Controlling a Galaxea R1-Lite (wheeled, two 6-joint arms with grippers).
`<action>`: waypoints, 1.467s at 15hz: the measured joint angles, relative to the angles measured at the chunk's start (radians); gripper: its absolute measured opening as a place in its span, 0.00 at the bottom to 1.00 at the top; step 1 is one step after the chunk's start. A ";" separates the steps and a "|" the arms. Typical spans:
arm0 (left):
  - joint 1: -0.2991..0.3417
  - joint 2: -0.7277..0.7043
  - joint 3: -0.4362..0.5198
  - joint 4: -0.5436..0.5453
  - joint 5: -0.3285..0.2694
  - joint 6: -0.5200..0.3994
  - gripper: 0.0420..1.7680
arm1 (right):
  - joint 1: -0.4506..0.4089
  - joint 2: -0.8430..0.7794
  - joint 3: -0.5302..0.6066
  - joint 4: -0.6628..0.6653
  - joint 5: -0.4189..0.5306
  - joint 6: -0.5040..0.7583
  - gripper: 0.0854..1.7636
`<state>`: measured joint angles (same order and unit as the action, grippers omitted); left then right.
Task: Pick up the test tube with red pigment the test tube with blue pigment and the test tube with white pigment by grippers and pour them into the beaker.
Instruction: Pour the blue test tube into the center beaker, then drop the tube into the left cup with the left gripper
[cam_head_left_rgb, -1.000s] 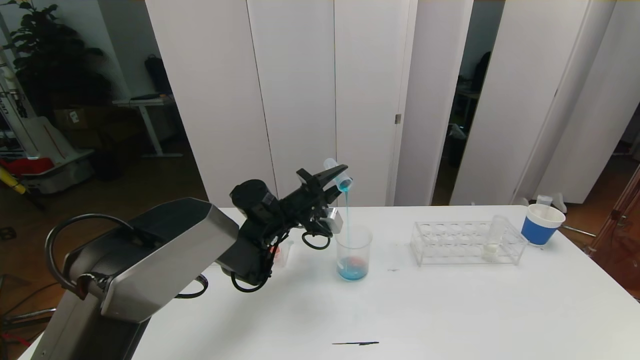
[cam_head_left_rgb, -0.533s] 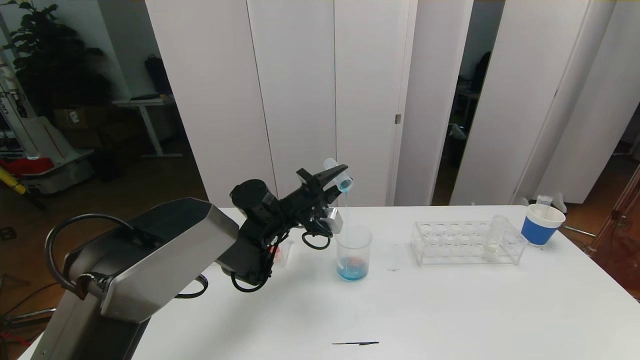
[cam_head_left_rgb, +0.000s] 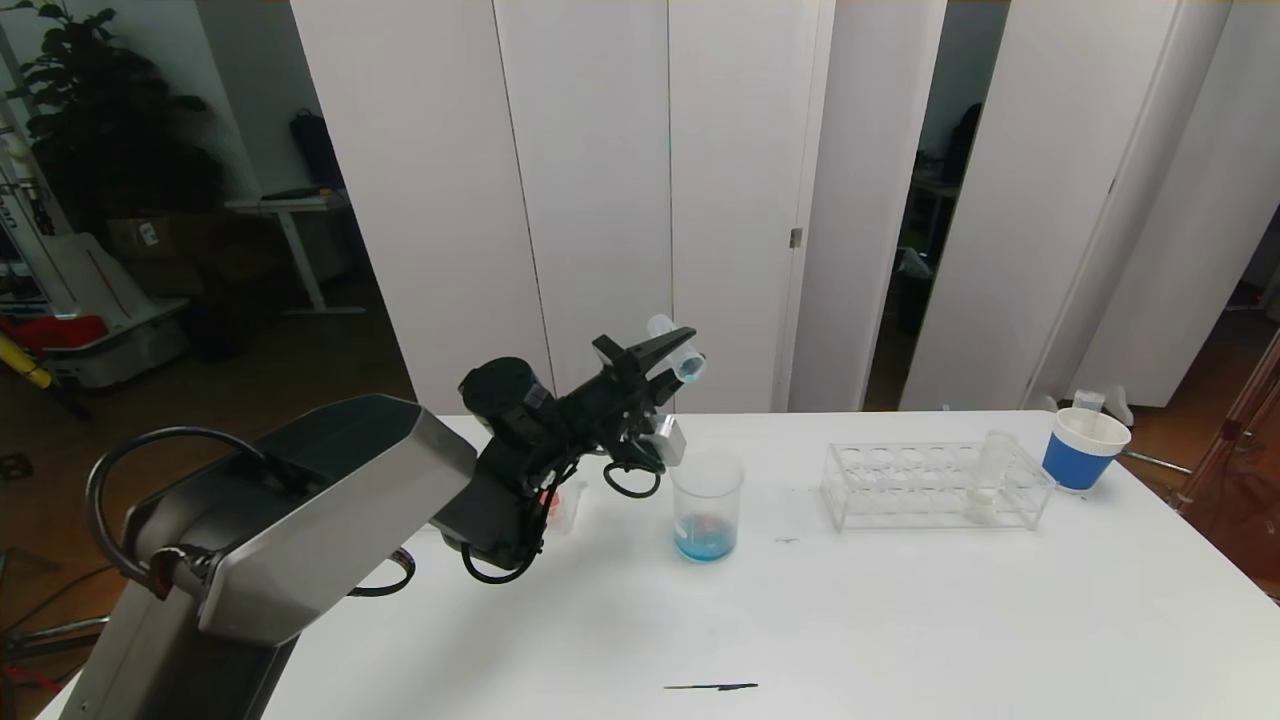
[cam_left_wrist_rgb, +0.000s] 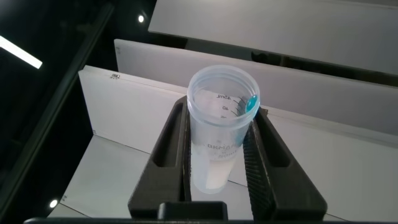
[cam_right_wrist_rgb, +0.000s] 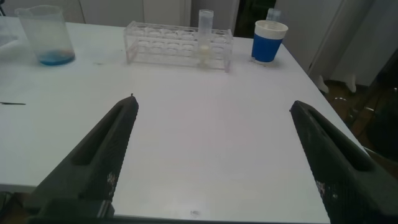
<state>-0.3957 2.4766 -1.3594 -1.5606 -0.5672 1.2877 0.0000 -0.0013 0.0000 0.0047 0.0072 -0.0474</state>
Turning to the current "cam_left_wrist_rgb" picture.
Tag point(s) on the test tube with blue pigment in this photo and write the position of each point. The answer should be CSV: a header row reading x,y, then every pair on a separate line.
x,y
217,140

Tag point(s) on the white folding partition panel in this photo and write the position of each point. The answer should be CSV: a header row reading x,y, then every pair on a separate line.
x,y
280,28
124,109
311,93

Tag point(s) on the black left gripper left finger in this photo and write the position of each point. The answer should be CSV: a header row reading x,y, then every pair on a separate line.
x,y
164,183

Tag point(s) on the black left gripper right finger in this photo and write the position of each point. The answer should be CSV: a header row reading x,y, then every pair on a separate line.
x,y
280,193

